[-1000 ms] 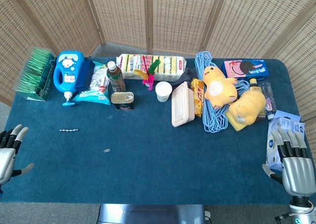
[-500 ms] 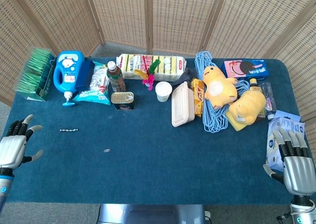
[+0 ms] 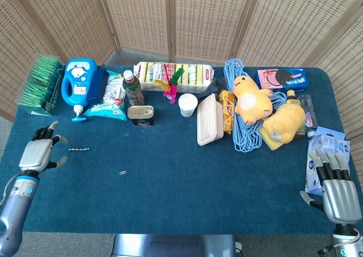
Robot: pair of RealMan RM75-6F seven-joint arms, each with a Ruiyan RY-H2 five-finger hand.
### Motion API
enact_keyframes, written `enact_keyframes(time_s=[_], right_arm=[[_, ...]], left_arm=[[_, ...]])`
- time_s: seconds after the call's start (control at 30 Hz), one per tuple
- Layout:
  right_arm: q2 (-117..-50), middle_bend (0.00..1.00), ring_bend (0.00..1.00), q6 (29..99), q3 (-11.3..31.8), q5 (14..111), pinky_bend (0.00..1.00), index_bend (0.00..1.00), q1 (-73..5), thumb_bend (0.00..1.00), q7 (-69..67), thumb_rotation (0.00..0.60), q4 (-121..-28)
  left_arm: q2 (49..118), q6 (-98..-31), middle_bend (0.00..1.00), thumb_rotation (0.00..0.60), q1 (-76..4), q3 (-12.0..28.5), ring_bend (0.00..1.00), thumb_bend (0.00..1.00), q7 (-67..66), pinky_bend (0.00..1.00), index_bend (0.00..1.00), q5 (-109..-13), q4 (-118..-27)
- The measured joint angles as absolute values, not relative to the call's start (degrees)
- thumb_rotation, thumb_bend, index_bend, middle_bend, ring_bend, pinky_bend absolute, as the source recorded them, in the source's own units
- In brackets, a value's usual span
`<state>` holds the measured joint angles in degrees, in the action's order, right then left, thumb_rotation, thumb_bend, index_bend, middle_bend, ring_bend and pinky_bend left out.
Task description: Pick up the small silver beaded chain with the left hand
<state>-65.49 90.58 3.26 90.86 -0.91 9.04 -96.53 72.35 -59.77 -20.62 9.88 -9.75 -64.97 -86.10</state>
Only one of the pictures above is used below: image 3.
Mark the yellow plush toy white belly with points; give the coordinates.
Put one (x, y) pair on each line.
(251, 101)

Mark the brown tea drink bottle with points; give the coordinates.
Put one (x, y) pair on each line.
(133, 91)

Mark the woven bamboo folding screen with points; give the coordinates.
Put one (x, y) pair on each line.
(207, 18)

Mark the blue detergent bottle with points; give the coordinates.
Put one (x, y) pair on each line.
(78, 81)

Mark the blue white packaged bag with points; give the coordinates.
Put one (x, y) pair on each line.
(326, 143)

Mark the blue carpet table cover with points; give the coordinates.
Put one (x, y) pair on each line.
(181, 183)

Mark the pink blue cookie box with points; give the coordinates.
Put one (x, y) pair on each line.
(283, 78)

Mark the green tea bag box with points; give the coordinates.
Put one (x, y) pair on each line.
(39, 84)

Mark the white paper cup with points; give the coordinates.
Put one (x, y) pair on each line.
(187, 103)

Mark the dark bottle yellow cap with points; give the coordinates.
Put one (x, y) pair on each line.
(292, 98)

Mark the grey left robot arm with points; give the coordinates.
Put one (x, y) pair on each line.
(15, 206)

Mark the yellow sponge block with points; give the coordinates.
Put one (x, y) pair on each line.
(269, 140)

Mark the white teal snack bag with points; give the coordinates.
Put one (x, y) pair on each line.
(112, 98)

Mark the light blue hanger bundle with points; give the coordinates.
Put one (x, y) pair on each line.
(244, 138)

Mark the dark grey cloth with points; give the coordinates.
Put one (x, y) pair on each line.
(214, 88)

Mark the yellow orange snack packet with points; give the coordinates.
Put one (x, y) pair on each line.
(227, 112)

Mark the small clear plastic bottle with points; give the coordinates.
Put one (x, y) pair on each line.
(309, 118)

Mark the dark blue rectangular box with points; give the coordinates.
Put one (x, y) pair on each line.
(97, 84)

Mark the yellow green sponge pack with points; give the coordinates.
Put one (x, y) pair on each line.
(195, 75)

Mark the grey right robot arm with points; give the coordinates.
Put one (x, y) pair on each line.
(344, 240)

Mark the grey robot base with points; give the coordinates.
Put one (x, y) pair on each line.
(173, 245)

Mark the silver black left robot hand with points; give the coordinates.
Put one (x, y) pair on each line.
(35, 155)

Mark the colourful feather shuttlecock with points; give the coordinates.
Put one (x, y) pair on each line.
(171, 92)

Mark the beige lidded lunch box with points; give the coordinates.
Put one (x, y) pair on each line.
(208, 121)

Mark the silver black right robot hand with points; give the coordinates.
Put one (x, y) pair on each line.
(339, 197)

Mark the black gold luncheon meat can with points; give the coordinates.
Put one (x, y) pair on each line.
(140, 113)

